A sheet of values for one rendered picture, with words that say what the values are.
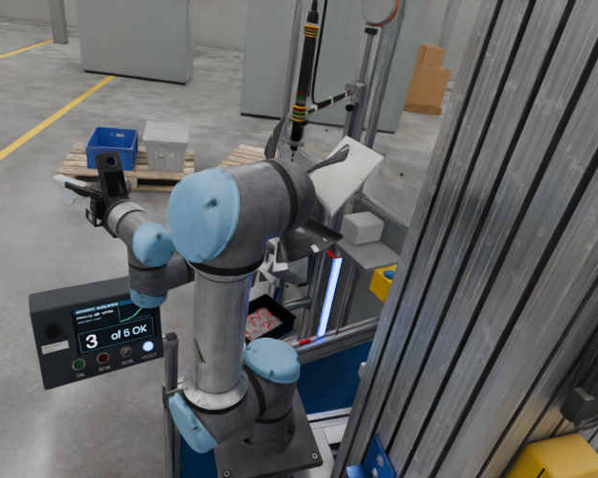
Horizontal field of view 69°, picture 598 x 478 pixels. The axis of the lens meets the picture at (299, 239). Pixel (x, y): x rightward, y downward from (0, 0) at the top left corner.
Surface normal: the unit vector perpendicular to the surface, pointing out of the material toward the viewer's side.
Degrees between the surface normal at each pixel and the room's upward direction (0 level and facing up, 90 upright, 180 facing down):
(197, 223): 82
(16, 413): 0
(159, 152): 95
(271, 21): 90
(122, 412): 0
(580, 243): 90
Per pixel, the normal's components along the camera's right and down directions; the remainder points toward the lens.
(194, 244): -0.70, 0.14
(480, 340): -0.95, 0.03
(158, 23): 0.09, 0.51
